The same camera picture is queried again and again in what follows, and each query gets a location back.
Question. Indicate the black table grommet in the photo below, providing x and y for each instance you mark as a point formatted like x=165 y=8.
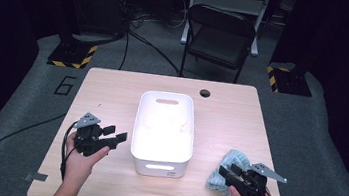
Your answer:
x=204 y=93

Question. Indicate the white metal stand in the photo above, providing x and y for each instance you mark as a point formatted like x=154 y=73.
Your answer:
x=228 y=2

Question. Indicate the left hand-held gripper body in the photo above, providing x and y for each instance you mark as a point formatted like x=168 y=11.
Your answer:
x=90 y=141

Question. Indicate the light blue fluffy cloth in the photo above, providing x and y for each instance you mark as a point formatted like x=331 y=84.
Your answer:
x=232 y=157

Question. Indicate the grey tape piece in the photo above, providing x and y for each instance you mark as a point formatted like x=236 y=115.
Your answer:
x=37 y=177

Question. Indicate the black yellow striped stand base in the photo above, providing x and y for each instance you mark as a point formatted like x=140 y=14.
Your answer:
x=293 y=82
x=70 y=55

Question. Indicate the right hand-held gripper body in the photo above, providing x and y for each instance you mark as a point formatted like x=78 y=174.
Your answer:
x=253 y=188

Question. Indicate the person's left hand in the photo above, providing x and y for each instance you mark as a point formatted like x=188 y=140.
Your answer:
x=78 y=168

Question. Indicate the dark equipment cabinet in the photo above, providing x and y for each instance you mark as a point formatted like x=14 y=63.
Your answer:
x=97 y=1

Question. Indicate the black folding chair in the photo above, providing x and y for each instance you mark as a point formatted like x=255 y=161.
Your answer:
x=218 y=43

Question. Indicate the white plastic bin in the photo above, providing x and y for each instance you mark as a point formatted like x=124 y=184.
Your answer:
x=163 y=133

